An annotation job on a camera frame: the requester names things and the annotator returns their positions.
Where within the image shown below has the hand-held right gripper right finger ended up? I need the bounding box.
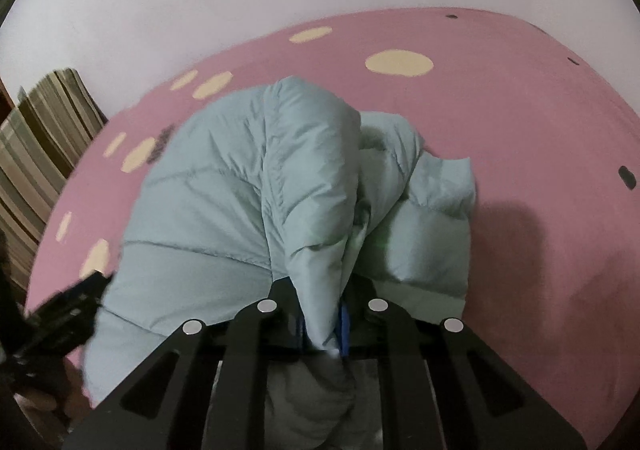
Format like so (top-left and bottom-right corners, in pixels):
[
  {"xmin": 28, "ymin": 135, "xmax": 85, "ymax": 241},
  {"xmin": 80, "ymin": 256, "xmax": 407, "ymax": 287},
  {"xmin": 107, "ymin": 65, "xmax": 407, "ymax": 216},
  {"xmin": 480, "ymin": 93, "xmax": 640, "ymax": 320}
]
[{"xmin": 339, "ymin": 279, "xmax": 587, "ymax": 450}]

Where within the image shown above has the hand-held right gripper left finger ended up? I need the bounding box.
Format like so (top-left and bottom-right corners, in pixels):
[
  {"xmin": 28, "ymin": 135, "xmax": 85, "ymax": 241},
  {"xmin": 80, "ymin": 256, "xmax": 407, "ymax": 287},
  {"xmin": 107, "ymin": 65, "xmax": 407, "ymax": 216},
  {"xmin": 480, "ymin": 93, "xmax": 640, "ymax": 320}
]
[{"xmin": 62, "ymin": 279, "xmax": 308, "ymax": 450}]

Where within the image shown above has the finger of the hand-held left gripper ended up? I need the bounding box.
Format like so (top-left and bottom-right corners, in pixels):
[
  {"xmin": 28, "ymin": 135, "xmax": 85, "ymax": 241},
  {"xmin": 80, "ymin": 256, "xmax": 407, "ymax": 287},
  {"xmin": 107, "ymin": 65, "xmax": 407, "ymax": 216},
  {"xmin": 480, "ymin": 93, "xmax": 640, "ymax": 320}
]
[{"xmin": 24, "ymin": 271, "xmax": 114, "ymax": 331}]

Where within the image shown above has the light blue puffer jacket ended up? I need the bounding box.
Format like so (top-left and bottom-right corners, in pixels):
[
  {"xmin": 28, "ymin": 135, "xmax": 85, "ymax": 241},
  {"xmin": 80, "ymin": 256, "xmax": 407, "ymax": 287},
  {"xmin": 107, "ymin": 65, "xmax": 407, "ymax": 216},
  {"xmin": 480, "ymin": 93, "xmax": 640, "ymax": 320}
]
[{"xmin": 82, "ymin": 76, "xmax": 478, "ymax": 450}]

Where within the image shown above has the person's left hand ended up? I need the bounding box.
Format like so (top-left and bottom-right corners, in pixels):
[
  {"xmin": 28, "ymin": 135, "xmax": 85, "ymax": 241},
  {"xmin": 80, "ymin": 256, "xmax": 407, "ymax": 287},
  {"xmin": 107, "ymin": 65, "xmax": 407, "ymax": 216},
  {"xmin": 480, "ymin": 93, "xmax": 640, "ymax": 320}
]
[{"xmin": 14, "ymin": 360, "xmax": 93, "ymax": 423}]

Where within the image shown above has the striped curtain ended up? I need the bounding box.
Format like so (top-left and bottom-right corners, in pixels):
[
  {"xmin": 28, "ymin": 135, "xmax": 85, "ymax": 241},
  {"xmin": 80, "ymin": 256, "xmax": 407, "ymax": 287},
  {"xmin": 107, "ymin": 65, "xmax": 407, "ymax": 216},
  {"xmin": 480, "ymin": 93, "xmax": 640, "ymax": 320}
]
[{"xmin": 0, "ymin": 68, "xmax": 109, "ymax": 291}]

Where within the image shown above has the pink dotted bed sheet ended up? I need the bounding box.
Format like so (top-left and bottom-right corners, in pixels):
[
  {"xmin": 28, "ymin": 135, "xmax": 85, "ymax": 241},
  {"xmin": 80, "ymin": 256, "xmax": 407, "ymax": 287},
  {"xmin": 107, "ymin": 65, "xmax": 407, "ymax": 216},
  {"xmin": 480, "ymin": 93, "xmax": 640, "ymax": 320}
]
[{"xmin": 22, "ymin": 7, "xmax": 640, "ymax": 450}]

